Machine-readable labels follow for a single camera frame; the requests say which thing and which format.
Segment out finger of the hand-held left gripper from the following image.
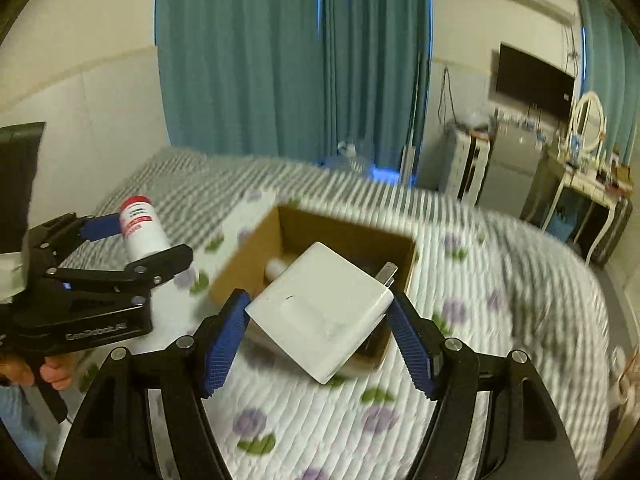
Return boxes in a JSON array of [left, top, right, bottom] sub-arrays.
[[27, 212, 123, 262], [45, 243, 194, 291]]

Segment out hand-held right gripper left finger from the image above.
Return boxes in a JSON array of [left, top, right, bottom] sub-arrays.
[[55, 290, 253, 480]]

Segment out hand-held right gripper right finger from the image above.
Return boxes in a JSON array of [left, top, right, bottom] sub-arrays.
[[387, 294, 571, 480]]

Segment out white bottle with red cap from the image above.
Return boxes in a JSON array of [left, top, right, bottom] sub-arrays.
[[119, 195, 173, 264]]

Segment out white cylindrical device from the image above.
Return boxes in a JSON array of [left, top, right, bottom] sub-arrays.
[[265, 258, 297, 281]]

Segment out white charger adapter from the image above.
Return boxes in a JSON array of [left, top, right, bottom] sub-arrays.
[[245, 241, 400, 386]]

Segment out brown cardboard box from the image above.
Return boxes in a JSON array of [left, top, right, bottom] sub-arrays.
[[209, 204, 418, 376]]

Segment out person's left hand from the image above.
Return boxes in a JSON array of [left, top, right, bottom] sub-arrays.
[[0, 352, 76, 392]]

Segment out white floral quilted mat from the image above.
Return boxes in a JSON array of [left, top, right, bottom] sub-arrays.
[[45, 187, 506, 480]]

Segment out person's blue jeans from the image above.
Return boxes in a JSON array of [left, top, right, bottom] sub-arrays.
[[0, 384, 48, 468]]

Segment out blue basket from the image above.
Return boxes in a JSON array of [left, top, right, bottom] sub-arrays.
[[547, 205, 576, 241]]

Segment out silver small fridge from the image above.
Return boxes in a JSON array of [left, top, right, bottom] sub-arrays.
[[480, 117, 543, 216]]

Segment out white plastic jug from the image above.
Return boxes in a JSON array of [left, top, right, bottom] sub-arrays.
[[336, 141, 373, 161]]

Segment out green curtain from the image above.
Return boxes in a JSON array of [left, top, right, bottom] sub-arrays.
[[577, 0, 640, 161], [320, 0, 433, 171], [155, 0, 331, 158]]

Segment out clear plastic bag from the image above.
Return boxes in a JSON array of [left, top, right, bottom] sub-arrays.
[[457, 110, 493, 133]]

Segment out white dressing table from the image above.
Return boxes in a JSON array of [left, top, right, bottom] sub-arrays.
[[520, 152, 623, 261]]

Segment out white oval vanity mirror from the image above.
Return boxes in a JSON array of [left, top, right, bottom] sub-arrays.
[[567, 91, 608, 153]]

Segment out black wall cable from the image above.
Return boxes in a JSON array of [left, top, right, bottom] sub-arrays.
[[439, 67, 454, 126]]

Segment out black wall television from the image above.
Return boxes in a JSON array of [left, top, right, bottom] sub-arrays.
[[495, 42, 576, 123]]

